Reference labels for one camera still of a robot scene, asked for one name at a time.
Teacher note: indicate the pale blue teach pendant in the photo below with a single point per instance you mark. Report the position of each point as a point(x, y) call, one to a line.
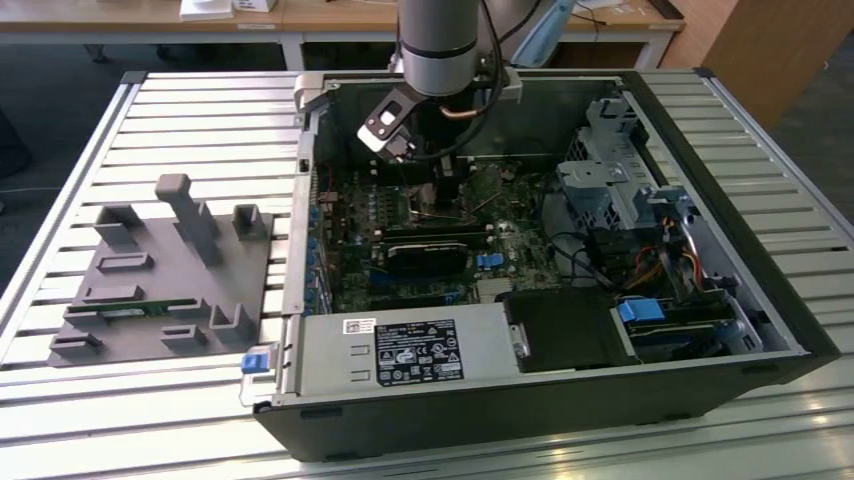
point(543, 35)

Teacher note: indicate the CPU socket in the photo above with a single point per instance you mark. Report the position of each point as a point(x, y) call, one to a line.
point(420, 202)

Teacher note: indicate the black installed RAM sticks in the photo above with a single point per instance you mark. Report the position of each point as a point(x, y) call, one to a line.
point(434, 232)

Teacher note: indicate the green RAM stick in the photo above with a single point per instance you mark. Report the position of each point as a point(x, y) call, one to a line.
point(156, 306)

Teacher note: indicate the blue board connector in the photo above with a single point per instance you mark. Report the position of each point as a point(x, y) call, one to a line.
point(488, 260)

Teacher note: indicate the wooden cabinet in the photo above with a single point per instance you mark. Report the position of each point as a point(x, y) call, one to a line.
point(767, 50)

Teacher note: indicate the green motherboard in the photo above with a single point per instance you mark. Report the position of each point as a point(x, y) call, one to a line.
point(520, 235)

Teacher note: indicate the blue case latch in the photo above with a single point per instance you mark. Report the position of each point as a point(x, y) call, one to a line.
point(255, 362)

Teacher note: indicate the black open PC case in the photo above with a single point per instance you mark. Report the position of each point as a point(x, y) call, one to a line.
point(467, 430)

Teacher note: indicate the silver power supply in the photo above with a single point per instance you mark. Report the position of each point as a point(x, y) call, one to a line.
point(333, 350)

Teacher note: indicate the blue disk carrier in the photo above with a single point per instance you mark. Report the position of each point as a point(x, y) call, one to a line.
point(640, 312)

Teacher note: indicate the wooden desk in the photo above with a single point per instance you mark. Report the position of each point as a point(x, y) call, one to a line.
point(133, 25)

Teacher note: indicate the black graphics card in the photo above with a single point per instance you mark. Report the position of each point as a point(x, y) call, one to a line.
point(427, 257)

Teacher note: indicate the grey metal drive cage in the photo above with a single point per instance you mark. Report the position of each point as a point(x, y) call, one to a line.
point(600, 195)

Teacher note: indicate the small silver heatsink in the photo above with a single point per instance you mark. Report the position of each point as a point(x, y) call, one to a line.
point(495, 290)

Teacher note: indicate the grey parts rack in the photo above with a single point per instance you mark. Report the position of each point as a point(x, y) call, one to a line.
point(167, 280)

